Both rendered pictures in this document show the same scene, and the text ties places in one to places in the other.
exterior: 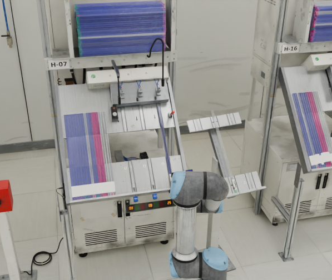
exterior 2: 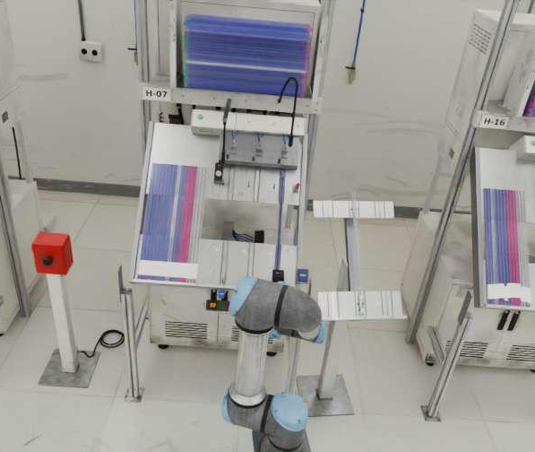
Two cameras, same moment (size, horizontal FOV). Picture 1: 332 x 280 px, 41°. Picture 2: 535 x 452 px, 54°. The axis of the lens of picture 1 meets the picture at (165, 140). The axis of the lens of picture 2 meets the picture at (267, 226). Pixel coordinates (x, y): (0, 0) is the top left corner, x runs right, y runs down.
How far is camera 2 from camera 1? 52 cm
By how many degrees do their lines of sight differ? 10
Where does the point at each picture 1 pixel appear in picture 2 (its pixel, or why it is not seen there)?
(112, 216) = (202, 307)
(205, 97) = (382, 169)
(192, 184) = (259, 301)
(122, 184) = (208, 270)
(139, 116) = (254, 182)
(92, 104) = (193, 154)
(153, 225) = not seen: hidden behind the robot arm
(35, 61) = not seen: hidden behind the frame
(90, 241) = (172, 333)
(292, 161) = (467, 284)
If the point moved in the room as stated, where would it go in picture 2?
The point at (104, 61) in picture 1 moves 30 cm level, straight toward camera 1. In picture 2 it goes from (218, 99) to (202, 124)
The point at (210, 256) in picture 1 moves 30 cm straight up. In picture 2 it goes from (281, 406) to (291, 333)
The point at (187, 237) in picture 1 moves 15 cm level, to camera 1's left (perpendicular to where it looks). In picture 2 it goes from (248, 373) to (199, 360)
